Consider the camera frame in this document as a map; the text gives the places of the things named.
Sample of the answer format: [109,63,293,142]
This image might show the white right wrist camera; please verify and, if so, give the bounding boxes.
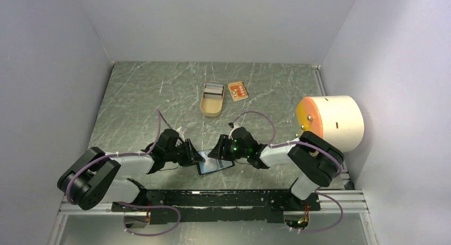
[228,122,241,139]

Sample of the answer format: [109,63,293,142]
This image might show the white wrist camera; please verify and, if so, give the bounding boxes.
[176,126,187,141]
[228,122,241,139]

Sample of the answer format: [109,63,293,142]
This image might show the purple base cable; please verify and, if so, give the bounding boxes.
[289,192,344,234]
[116,202,181,237]

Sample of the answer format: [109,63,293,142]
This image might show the orange patterned card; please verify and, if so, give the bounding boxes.
[228,81,248,102]

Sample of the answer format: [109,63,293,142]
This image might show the grey credit card stack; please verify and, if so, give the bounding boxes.
[203,82,224,99]

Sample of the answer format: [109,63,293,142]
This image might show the black card holder wallet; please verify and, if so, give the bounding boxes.
[196,150,235,175]

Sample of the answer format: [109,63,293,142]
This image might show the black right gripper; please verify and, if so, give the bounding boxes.
[207,134,249,162]

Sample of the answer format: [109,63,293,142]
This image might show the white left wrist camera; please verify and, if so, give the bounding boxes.
[176,126,187,141]

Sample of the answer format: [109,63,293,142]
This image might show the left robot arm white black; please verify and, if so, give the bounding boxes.
[57,129,205,211]

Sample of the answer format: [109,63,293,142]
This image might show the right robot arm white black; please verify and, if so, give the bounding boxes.
[208,127,344,210]

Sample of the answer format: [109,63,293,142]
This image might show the beige oval tray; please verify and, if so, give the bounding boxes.
[200,81,225,117]

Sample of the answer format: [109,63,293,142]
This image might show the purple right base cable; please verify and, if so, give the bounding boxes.
[289,192,344,234]

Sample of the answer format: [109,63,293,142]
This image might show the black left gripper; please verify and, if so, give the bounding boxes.
[165,138,205,166]

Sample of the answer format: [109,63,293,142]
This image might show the cream cylinder orange face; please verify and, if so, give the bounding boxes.
[295,96,364,153]

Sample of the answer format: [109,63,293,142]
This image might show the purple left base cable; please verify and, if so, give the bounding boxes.
[116,202,181,237]

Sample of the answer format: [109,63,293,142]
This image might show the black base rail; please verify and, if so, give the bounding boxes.
[111,189,321,224]

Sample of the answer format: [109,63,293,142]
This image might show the aluminium frame extrusion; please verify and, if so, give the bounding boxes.
[58,190,369,216]

